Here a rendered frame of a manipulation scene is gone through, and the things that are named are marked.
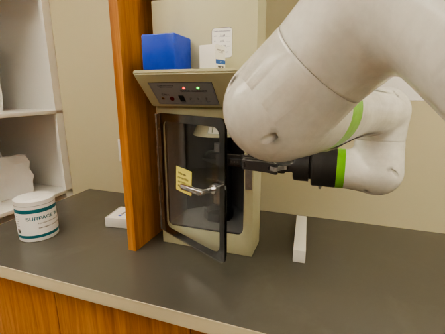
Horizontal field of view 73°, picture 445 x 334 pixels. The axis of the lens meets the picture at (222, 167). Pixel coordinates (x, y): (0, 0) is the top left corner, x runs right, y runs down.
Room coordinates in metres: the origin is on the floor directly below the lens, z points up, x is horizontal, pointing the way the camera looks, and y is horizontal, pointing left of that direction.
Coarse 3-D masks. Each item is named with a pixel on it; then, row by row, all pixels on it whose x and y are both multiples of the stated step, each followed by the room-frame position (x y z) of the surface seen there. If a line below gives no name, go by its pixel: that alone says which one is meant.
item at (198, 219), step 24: (168, 120) 0.91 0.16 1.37; (192, 120) 0.83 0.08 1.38; (216, 120) 0.76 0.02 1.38; (168, 144) 0.92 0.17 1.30; (192, 144) 0.83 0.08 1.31; (216, 144) 0.76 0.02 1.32; (168, 168) 0.92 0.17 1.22; (192, 168) 0.83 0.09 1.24; (216, 168) 0.76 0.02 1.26; (168, 192) 0.92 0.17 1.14; (216, 192) 0.76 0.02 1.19; (168, 216) 0.93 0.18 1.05; (192, 216) 0.84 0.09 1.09; (216, 216) 0.76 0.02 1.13; (192, 240) 0.84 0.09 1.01; (216, 240) 0.76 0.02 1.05
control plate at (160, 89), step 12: (156, 84) 0.87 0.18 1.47; (168, 84) 0.86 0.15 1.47; (180, 84) 0.85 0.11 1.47; (192, 84) 0.83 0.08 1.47; (204, 84) 0.82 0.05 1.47; (156, 96) 0.91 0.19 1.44; (168, 96) 0.89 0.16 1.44; (192, 96) 0.87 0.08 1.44; (204, 96) 0.86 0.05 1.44; (216, 96) 0.85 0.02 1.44
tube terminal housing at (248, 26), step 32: (160, 0) 0.96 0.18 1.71; (192, 0) 0.93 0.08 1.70; (224, 0) 0.90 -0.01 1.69; (256, 0) 0.87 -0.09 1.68; (160, 32) 0.96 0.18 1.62; (192, 32) 0.93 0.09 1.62; (256, 32) 0.87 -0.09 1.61; (192, 64) 0.93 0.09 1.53; (256, 192) 0.91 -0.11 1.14; (256, 224) 0.93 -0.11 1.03
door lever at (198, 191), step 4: (180, 184) 0.79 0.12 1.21; (184, 184) 0.79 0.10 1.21; (188, 184) 0.79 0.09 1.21; (212, 184) 0.77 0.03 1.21; (184, 188) 0.78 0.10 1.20; (188, 188) 0.77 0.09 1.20; (192, 188) 0.76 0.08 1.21; (196, 188) 0.75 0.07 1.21; (208, 188) 0.76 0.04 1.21; (212, 188) 0.76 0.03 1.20; (192, 192) 0.75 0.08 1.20; (196, 192) 0.74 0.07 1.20; (200, 192) 0.73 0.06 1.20; (204, 192) 0.74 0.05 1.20; (208, 192) 0.75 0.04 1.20; (212, 192) 0.77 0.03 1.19
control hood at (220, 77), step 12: (144, 72) 0.85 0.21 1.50; (156, 72) 0.84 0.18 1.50; (168, 72) 0.83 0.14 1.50; (180, 72) 0.82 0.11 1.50; (192, 72) 0.81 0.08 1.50; (204, 72) 0.80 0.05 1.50; (216, 72) 0.79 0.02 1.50; (228, 72) 0.78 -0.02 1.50; (144, 84) 0.88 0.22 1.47; (216, 84) 0.81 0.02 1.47
